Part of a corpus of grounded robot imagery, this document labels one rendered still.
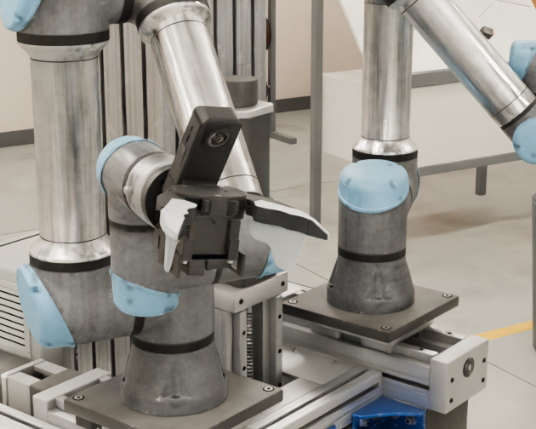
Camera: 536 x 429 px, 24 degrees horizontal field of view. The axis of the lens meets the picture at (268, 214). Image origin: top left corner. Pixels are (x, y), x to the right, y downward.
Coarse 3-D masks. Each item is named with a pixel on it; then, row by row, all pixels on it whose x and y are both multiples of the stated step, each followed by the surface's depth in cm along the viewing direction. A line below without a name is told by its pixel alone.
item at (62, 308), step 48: (0, 0) 155; (48, 0) 148; (96, 0) 151; (48, 48) 151; (96, 48) 153; (48, 96) 154; (96, 96) 157; (48, 144) 156; (96, 144) 158; (48, 192) 158; (96, 192) 160; (48, 240) 160; (96, 240) 161; (48, 288) 159; (96, 288) 161; (48, 336) 160; (96, 336) 164
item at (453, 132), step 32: (320, 0) 619; (352, 0) 602; (480, 0) 639; (512, 0) 649; (320, 32) 624; (352, 32) 595; (416, 32) 610; (512, 32) 638; (320, 64) 628; (416, 64) 601; (320, 96) 633; (352, 96) 611; (416, 96) 598; (448, 96) 608; (320, 128) 638; (352, 128) 615; (416, 128) 602; (448, 128) 613; (480, 128) 624; (320, 160) 643; (448, 160) 618; (480, 160) 627; (512, 160) 639; (320, 192) 648; (480, 192) 707; (320, 224) 653
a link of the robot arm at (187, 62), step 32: (160, 0) 152; (192, 0) 153; (160, 32) 153; (192, 32) 152; (160, 64) 152; (192, 64) 150; (192, 96) 148; (224, 96) 150; (256, 192) 145; (256, 256) 141
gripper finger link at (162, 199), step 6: (168, 192) 118; (174, 192) 119; (162, 198) 115; (168, 198) 116; (174, 198) 116; (180, 198) 116; (186, 198) 117; (192, 198) 118; (162, 204) 113; (198, 204) 118
